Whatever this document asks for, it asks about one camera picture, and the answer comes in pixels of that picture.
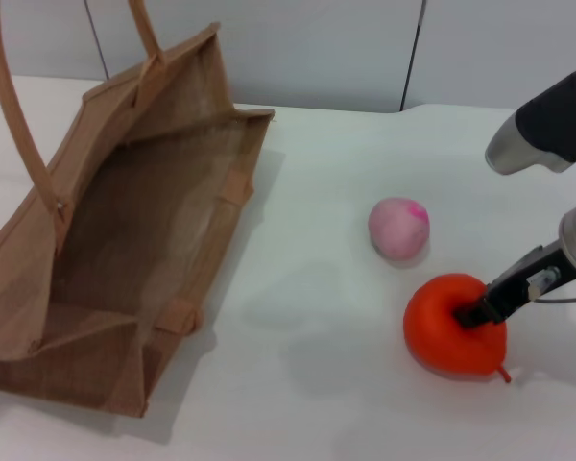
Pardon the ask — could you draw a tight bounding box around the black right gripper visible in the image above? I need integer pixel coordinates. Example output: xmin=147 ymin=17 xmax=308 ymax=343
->
xmin=453 ymin=241 xmax=576 ymax=331

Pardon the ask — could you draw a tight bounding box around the pink peach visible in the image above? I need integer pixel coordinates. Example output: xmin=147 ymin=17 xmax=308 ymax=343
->
xmin=368 ymin=196 xmax=432 ymax=261

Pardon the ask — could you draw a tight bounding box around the brown jute handbag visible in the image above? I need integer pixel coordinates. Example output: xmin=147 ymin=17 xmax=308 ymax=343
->
xmin=0 ymin=0 xmax=276 ymax=419

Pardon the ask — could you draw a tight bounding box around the orange fruit with stem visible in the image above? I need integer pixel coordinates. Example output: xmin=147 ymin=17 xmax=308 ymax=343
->
xmin=402 ymin=272 xmax=515 ymax=386

